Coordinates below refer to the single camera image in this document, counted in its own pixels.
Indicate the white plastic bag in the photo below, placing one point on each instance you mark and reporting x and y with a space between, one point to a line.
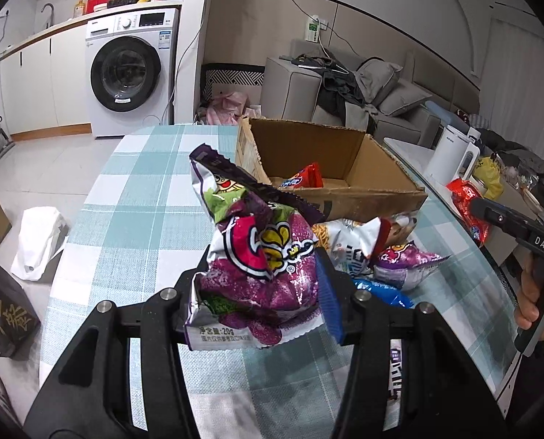
39 242

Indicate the person's right hand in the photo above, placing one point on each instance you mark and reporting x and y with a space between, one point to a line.
525 292

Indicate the black gift bag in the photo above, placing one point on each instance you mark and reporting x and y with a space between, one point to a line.
7 315

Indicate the pile of dark clothes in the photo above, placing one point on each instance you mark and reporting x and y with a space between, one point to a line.
340 91

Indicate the white kitchen cabinet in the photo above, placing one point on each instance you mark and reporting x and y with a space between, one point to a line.
39 82

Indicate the white electric kettle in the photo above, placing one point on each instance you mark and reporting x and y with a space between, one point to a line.
448 155

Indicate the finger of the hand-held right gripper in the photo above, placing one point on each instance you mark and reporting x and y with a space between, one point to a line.
496 215

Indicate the flat grey cushion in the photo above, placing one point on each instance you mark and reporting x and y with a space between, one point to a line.
407 98

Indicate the black patterned basket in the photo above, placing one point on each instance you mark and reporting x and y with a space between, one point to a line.
231 75

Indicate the small red snack packet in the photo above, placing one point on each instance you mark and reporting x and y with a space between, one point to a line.
304 176

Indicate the blue snack bag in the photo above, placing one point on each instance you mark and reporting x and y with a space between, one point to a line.
384 290

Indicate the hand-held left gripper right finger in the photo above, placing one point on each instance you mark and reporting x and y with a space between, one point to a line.
329 302

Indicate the white purple snack packet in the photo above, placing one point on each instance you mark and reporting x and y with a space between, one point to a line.
399 375

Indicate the small purple snack bag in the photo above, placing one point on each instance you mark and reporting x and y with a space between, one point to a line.
404 263

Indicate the floor mop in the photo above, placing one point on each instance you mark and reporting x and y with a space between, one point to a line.
0 137

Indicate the green checked tablecloth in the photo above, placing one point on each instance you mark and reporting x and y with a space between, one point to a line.
139 201

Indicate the large grey cushion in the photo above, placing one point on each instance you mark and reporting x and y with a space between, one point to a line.
377 80

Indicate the yellow bottle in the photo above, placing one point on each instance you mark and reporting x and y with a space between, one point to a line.
79 8

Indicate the pink plastic bag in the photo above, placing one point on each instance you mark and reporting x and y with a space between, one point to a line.
226 107

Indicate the red box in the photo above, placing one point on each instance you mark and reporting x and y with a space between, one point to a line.
100 4

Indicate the white snack bag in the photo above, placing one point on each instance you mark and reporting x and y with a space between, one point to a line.
349 247

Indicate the white washing machine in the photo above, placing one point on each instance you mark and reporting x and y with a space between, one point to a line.
130 55

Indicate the brown snack bag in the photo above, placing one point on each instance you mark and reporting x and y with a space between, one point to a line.
402 228

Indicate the large purple snack bag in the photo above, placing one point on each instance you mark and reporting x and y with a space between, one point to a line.
253 256

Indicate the curved metal faucet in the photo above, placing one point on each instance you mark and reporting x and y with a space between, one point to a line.
50 9

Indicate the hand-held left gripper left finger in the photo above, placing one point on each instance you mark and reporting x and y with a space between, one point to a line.
162 315

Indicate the yellow plastic bag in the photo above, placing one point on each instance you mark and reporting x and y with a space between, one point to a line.
489 178

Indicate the red snack bag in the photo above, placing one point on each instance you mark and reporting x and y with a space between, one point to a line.
465 203

